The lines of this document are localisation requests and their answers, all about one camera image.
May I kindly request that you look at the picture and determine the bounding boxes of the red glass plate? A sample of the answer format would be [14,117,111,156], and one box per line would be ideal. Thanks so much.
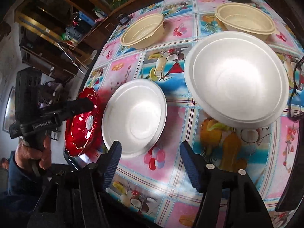
[65,88,102,157]

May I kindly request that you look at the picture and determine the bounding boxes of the small white foam plate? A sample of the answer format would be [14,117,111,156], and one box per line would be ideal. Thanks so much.
[101,79,167,158]

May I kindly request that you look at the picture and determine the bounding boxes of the large white foam plate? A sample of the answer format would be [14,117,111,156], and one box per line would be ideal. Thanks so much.
[184,31,289,129]

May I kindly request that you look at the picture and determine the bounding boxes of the beige bowl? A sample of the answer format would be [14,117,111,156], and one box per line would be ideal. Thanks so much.
[120,13,164,49]
[215,3,279,41]

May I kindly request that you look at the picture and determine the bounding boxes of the person's left forearm blue sleeve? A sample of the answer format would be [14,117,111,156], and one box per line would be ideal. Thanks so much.
[1,158,43,227]

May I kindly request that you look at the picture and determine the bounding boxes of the person's left hand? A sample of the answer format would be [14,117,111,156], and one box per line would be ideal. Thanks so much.
[14,136,51,171]

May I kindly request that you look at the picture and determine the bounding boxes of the wooden cabinet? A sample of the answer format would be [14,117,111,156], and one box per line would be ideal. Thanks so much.
[14,0,113,83]

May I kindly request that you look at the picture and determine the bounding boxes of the colourful fruit tablecloth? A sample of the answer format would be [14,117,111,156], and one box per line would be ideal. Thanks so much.
[85,0,300,227]

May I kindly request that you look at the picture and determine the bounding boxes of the small black device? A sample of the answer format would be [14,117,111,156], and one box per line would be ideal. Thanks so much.
[117,13,130,25]

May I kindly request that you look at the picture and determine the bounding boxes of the black eyeglasses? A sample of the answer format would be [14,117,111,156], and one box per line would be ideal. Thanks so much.
[287,57,303,122]

